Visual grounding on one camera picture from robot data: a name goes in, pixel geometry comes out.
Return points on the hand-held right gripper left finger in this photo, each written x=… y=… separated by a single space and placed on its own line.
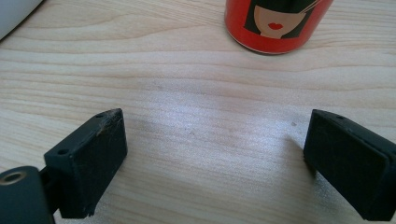
x=84 y=168

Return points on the red can with face print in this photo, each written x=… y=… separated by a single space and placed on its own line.
x=274 y=28

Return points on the white rounded object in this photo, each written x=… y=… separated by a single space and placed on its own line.
x=14 y=12

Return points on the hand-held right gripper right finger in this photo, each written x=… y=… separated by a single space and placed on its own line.
x=351 y=165

